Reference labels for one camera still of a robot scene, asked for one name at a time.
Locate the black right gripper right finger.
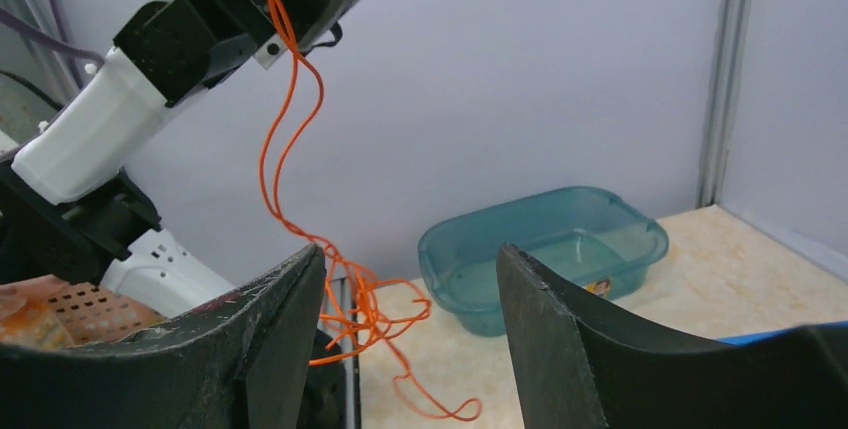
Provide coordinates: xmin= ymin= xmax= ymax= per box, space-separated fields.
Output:
xmin=496 ymin=244 xmax=847 ymax=428

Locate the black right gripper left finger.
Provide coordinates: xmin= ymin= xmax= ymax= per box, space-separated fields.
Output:
xmin=1 ymin=245 xmax=325 ymax=428

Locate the orange cable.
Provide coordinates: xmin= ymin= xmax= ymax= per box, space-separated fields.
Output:
xmin=258 ymin=0 xmax=483 ymax=423

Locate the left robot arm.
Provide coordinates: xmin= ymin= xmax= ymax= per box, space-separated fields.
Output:
xmin=1 ymin=0 xmax=359 ymax=284

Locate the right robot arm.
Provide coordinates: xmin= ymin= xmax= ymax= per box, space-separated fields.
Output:
xmin=1 ymin=231 xmax=847 ymax=428

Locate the teal plastic basin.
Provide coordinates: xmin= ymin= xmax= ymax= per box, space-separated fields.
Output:
xmin=418 ymin=186 xmax=670 ymax=337

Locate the blue plastic compartment bin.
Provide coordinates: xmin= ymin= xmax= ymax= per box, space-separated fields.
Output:
xmin=718 ymin=326 xmax=803 ymax=346

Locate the pink perforated basket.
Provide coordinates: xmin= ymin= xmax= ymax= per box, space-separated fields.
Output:
xmin=1 ymin=276 xmax=165 ymax=350

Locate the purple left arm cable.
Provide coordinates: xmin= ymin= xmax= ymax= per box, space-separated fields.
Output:
xmin=0 ymin=0 xmax=107 ymax=70

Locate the aluminium frame rail left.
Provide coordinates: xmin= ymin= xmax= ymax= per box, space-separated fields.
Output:
xmin=696 ymin=0 xmax=752 ymax=208

